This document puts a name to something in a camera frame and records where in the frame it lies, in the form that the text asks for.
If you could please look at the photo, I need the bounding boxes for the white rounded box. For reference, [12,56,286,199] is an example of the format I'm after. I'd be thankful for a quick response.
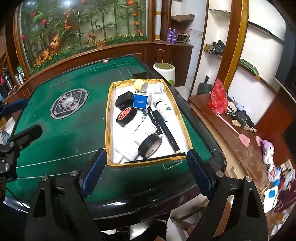
[113,142,139,163]

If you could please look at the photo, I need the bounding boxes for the black long stick gold ends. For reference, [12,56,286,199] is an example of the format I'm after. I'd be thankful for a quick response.
[153,110,181,154]

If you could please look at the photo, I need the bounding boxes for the black tape roll red core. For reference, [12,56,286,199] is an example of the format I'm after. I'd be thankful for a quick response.
[116,106,137,127]

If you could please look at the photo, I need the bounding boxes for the black marker pen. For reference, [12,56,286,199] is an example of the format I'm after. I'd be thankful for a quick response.
[147,106,163,137]

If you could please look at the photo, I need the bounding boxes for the yellow tape roll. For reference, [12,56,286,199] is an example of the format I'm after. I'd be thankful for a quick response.
[133,79,149,92]

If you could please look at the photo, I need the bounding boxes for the blue and white small box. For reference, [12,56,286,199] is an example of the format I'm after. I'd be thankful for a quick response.
[133,92,152,109]

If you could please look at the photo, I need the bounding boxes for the white medicine bottle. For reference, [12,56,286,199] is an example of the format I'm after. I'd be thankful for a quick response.
[132,116,157,145]

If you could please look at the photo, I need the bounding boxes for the white bottle with green label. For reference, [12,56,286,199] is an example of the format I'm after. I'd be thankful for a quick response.
[153,97,173,121]

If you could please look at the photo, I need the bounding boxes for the white plug charger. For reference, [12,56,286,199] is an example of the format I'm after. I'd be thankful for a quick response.
[152,83,165,94]

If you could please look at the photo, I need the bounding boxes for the round mahjong table control panel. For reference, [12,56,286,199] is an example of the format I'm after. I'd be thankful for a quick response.
[50,88,89,120]

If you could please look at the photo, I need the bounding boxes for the wooden side cabinet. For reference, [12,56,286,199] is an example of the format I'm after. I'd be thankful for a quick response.
[188,92,296,235]

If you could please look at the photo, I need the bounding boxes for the purple plush toy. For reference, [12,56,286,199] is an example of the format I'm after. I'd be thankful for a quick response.
[260,140,275,166]

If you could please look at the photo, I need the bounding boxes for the pink fly swatter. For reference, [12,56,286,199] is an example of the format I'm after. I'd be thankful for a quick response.
[216,113,250,147]

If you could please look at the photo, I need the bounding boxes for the red plastic bag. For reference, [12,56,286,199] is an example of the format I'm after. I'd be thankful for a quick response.
[208,78,228,114]

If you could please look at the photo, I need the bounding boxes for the white tray with yellow rim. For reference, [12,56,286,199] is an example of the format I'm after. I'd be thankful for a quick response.
[105,79,193,167]

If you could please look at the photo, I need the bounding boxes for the dark green kettle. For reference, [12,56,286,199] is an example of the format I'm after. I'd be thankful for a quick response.
[197,75,213,95]

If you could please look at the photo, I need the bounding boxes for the white green stool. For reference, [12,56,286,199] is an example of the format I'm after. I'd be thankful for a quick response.
[153,62,176,86]

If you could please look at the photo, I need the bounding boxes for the purple bottle pair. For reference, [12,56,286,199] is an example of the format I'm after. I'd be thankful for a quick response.
[166,28,177,44]

